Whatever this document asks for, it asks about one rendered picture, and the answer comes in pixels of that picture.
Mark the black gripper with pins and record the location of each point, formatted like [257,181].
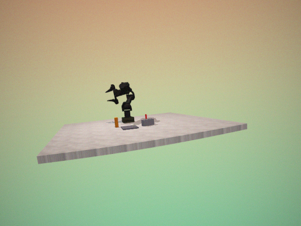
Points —
[111,89]

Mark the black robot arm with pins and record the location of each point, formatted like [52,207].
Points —
[125,89]

